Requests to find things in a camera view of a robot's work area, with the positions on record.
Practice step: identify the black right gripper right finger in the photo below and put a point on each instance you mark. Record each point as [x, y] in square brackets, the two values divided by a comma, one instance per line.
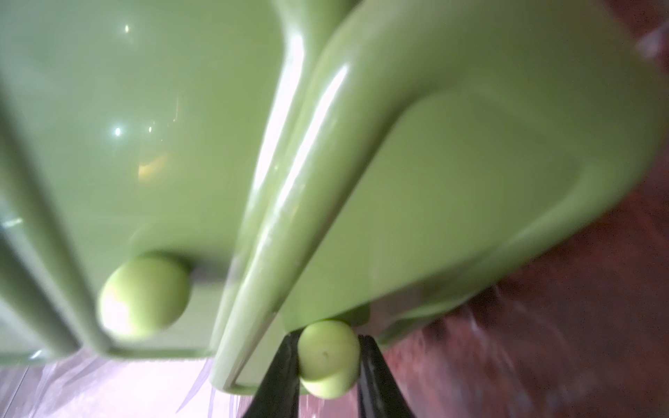
[377, 390]

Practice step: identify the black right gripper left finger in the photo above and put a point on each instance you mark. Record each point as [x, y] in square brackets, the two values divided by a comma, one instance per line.
[279, 392]

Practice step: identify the green yellow drawer cabinet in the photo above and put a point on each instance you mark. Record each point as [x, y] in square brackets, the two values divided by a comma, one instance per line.
[197, 179]

